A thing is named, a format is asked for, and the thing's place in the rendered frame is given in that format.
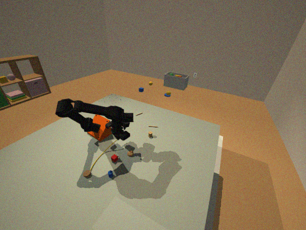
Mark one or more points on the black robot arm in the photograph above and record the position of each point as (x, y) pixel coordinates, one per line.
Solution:
(65, 109)

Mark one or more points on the blue cylinder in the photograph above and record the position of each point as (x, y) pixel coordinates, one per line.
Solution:
(110, 174)

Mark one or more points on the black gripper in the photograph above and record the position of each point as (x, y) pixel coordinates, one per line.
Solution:
(117, 131)

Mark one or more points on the orange round disc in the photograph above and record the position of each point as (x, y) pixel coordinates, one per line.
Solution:
(130, 153)

